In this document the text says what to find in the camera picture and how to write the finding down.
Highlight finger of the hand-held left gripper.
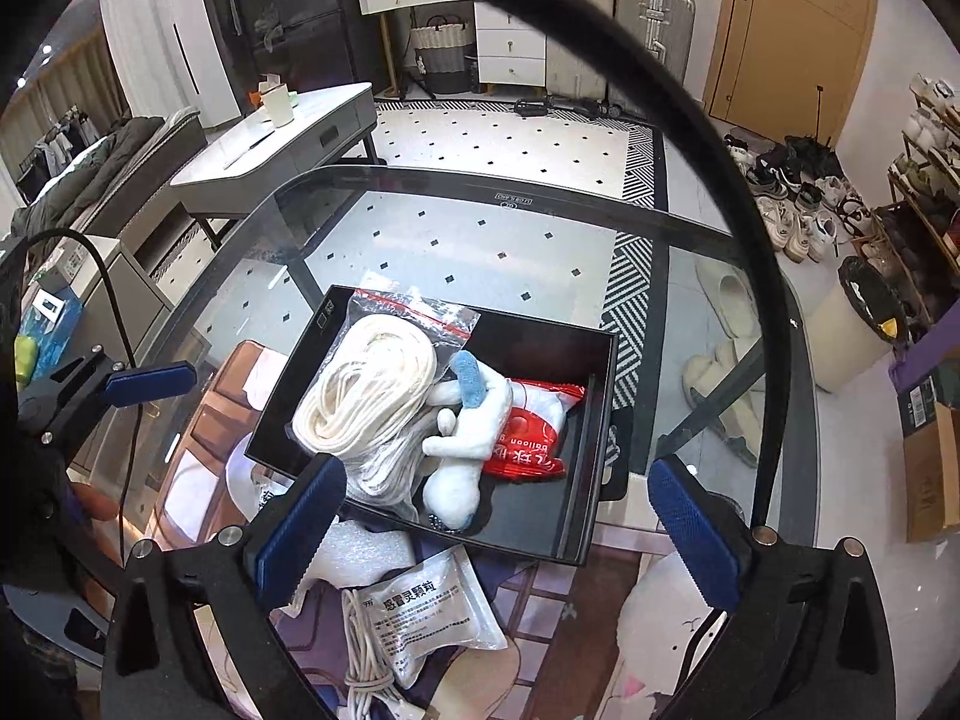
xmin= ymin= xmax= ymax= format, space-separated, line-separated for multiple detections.
xmin=15 ymin=345 xmax=197 ymax=452

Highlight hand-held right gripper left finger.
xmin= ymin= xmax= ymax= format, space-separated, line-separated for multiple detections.
xmin=97 ymin=454 xmax=350 ymax=720

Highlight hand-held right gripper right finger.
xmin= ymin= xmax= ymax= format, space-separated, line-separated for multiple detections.
xmin=646 ymin=456 xmax=897 ymax=720

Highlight white foam wrap piece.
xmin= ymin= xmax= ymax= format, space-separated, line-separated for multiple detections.
xmin=289 ymin=514 xmax=421 ymax=616

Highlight white charging cable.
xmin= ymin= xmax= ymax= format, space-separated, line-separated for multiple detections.
xmin=341 ymin=585 xmax=421 ymax=720

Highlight white rope bundle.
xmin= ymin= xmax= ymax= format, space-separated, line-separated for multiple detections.
xmin=289 ymin=313 xmax=440 ymax=518

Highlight white medicine packet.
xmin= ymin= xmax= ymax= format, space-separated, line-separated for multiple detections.
xmin=356 ymin=544 xmax=511 ymax=691

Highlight black cardboard box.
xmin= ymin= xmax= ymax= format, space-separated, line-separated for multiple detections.
xmin=246 ymin=283 xmax=620 ymax=567

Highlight white plush toy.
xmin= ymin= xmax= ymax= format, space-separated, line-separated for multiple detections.
xmin=420 ymin=349 xmax=518 ymax=533

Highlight red balloon packet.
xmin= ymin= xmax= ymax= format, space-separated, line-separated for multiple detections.
xmin=480 ymin=379 xmax=587 ymax=481

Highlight clear zip bag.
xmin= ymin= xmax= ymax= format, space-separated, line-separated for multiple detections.
xmin=352 ymin=274 xmax=481 ymax=350

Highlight person's left hand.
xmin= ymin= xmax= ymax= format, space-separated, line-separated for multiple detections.
xmin=71 ymin=481 xmax=125 ymax=524

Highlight printed desk mat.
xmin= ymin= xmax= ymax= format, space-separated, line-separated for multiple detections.
xmin=142 ymin=337 xmax=751 ymax=720

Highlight grey low cabinet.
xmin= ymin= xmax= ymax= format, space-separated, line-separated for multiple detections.
xmin=45 ymin=236 xmax=173 ymax=391

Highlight blue plastic bag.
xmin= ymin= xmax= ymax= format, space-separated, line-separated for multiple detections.
xmin=19 ymin=292 xmax=83 ymax=383

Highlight cream fluffy slipper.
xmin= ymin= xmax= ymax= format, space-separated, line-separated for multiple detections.
xmin=681 ymin=341 xmax=758 ymax=421
xmin=694 ymin=259 xmax=762 ymax=338
xmin=709 ymin=394 xmax=762 ymax=466

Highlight dark green jacket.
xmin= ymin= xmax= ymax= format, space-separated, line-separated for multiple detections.
xmin=11 ymin=116 xmax=166 ymax=233

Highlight grey sofa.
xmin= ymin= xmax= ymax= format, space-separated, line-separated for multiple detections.
xmin=67 ymin=106 xmax=211 ymax=241

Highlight cream trash bin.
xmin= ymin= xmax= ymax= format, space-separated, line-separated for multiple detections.
xmin=806 ymin=255 xmax=912 ymax=391

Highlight open cardboard box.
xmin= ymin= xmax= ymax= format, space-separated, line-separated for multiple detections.
xmin=900 ymin=379 xmax=960 ymax=545

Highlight clothes rack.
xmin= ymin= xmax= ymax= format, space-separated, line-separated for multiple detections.
xmin=15 ymin=109 xmax=98 ymax=200

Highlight slim grey pen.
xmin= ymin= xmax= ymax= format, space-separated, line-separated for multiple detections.
xmin=223 ymin=131 xmax=278 ymax=166

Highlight dark green box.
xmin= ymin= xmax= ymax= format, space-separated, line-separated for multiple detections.
xmin=892 ymin=367 xmax=960 ymax=440

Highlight grey side table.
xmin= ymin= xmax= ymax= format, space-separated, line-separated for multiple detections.
xmin=169 ymin=81 xmax=380 ymax=252

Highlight purple bag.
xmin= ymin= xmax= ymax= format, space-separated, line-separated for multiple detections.
xmin=889 ymin=330 xmax=960 ymax=391

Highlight white cup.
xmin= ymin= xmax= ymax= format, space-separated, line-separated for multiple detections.
xmin=262 ymin=86 xmax=295 ymax=128

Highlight white wardrobe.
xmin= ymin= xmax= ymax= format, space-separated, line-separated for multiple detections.
xmin=97 ymin=0 xmax=230 ymax=128

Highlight pile of scattered shoes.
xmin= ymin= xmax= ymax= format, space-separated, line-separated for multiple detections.
xmin=724 ymin=131 xmax=878 ymax=263

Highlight wooden shoe rack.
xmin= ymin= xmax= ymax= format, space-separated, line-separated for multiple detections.
xmin=885 ymin=71 xmax=960 ymax=331

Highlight black umbrella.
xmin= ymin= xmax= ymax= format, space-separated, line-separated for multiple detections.
xmin=784 ymin=85 xmax=845 ymax=173

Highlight woven basket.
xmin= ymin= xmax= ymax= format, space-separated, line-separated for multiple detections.
xmin=409 ymin=11 xmax=481 ymax=95

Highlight rows of assorted shoes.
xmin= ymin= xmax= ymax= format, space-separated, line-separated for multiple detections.
xmin=896 ymin=73 xmax=960 ymax=271

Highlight white vanity desk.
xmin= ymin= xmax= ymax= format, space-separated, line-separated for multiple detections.
xmin=352 ymin=0 xmax=548 ymax=87

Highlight silver suitcase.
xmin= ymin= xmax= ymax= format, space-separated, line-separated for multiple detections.
xmin=611 ymin=0 xmax=698 ymax=106

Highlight wooden door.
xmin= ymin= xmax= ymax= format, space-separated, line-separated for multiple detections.
xmin=701 ymin=0 xmax=882 ymax=147

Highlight beige suitcase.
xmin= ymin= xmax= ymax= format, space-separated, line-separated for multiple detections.
xmin=546 ymin=0 xmax=623 ymax=98

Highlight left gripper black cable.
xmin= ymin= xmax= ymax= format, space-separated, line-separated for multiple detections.
xmin=26 ymin=229 xmax=147 ymax=567

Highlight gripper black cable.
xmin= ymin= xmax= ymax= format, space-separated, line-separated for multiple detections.
xmin=26 ymin=229 xmax=147 ymax=567
xmin=0 ymin=0 xmax=796 ymax=541

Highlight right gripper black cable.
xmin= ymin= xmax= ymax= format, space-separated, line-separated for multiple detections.
xmin=0 ymin=0 xmax=796 ymax=541

